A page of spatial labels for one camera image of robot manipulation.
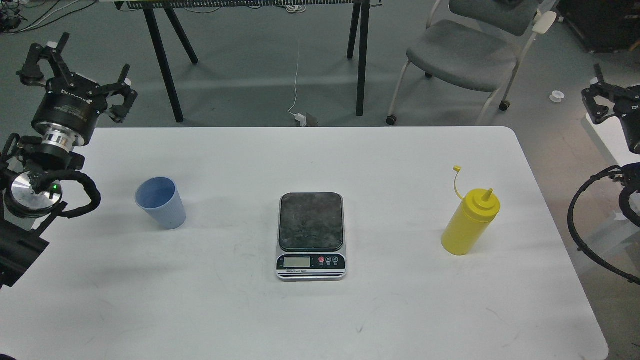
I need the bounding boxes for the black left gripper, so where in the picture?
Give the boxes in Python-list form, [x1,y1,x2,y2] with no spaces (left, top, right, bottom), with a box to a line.
[16,32,138,147]

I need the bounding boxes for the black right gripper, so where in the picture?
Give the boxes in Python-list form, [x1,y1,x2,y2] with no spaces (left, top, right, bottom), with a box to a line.
[581,63,640,155]

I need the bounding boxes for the blue ribbed cup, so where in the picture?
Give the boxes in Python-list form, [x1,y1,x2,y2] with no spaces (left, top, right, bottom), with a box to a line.
[134,177,186,230]

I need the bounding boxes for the yellow squeeze bottle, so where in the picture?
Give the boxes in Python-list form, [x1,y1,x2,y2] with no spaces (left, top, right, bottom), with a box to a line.
[441,165,501,256]

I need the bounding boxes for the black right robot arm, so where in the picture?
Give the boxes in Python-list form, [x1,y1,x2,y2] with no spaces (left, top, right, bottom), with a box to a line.
[567,64,640,285]

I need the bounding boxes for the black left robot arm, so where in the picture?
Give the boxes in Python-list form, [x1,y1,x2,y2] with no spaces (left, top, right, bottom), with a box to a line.
[0,32,138,287]

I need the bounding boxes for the digital kitchen scale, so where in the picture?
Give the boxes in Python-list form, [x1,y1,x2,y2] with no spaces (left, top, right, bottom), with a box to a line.
[275,192,347,281]

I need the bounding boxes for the white side table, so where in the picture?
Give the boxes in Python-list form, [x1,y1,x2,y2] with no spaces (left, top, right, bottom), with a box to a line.
[583,114,639,166]

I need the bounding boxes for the small white floor spool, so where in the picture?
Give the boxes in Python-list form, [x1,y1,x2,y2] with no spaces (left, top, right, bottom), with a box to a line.
[548,89,565,104]

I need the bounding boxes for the black box in corner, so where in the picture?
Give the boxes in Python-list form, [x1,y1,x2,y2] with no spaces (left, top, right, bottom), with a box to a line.
[556,0,640,54]

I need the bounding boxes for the grey office chair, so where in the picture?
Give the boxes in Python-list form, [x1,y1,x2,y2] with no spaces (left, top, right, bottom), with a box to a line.
[400,0,558,126]

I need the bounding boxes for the black legged background table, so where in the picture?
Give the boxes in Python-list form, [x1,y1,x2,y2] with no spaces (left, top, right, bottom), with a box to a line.
[100,0,383,124]

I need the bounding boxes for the floor cables top left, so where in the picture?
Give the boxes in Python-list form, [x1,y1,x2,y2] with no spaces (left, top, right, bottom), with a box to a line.
[0,0,98,35]

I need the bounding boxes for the white charger cable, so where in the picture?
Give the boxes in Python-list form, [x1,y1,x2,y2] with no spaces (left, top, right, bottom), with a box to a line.
[288,35,319,127]

